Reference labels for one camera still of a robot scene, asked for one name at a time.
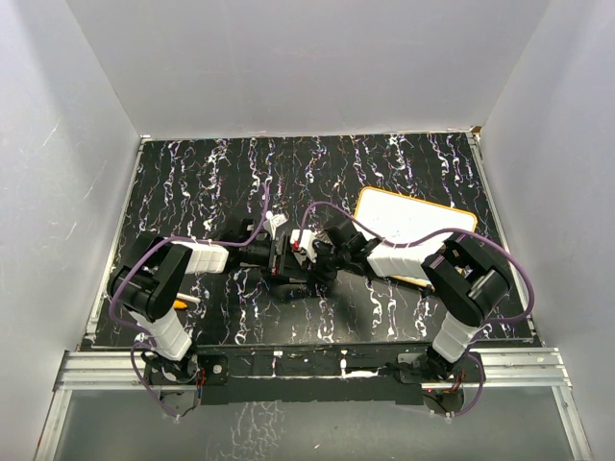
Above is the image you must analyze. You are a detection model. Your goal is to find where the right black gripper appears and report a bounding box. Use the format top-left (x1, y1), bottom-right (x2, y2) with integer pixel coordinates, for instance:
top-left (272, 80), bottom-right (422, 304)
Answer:
top-left (301, 241), bottom-right (349, 285)

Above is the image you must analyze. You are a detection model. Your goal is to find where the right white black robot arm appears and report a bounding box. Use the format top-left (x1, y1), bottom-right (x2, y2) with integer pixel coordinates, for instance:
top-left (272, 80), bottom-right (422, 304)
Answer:
top-left (305, 221), bottom-right (512, 381)

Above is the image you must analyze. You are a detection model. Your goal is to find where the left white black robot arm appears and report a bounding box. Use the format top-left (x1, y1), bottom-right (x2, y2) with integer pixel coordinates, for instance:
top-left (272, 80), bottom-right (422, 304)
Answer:
top-left (107, 211), bottom-right (287, 383)

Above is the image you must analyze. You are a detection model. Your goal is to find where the orange framed whiteboard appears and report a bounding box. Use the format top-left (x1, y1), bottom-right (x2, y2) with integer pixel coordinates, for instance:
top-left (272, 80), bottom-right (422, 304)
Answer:
top-left (354, 186), bottom-right (478, 286)

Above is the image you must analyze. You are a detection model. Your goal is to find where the white marker pen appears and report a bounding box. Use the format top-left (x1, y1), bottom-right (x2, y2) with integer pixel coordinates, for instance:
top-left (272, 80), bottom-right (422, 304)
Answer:
top-left (177, 293), bottom-right (201, 303)

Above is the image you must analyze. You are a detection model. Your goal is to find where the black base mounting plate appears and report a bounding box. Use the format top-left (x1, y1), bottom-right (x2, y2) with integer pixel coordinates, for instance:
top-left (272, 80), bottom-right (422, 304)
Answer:
top-left (140, 342), bottom-right (485, 409)

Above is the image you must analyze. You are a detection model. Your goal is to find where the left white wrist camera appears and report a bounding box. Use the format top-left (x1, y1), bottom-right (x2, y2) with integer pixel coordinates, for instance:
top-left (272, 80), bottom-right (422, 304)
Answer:
top-left (263, 210), bottom-right (288, 240)

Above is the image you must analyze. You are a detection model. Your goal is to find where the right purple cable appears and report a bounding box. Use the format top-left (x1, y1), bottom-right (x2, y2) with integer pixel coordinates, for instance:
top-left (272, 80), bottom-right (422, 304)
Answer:
top-left (297, 201), bottom-right (535, 422)

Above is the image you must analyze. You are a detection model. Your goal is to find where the purple cable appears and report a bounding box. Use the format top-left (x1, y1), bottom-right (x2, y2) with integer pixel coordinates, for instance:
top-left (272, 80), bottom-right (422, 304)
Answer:
top-left (297, 201), bottom-right (535, 422)
top-left (109, 184), bottom-right (273, 424)

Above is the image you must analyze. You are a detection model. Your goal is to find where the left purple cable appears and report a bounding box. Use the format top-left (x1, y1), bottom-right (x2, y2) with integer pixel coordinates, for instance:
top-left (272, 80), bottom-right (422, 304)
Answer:
top-left (109, 184), bottom-right (273, 424)

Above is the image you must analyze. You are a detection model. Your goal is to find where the aluminium frame rail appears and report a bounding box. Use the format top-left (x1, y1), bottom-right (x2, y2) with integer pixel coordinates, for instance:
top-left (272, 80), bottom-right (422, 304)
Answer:
top-left (54, 348), bottom-right (572, 391)

